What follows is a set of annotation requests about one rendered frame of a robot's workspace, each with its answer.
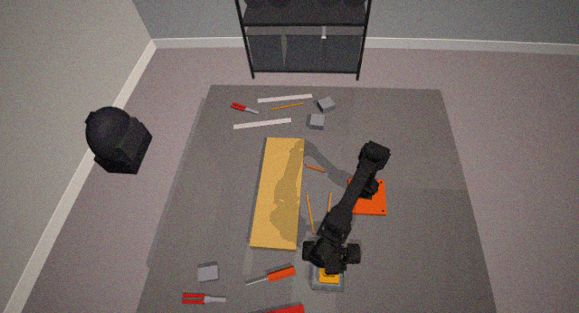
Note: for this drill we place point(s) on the white flat strip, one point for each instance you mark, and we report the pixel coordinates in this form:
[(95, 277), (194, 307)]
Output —
[(262, 123), (293, 97)]

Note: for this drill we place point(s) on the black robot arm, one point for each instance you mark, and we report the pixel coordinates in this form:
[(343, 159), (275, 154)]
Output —
[(373, 157)]

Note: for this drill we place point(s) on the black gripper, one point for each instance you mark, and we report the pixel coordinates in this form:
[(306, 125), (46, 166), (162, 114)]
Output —
[(352, 254)]

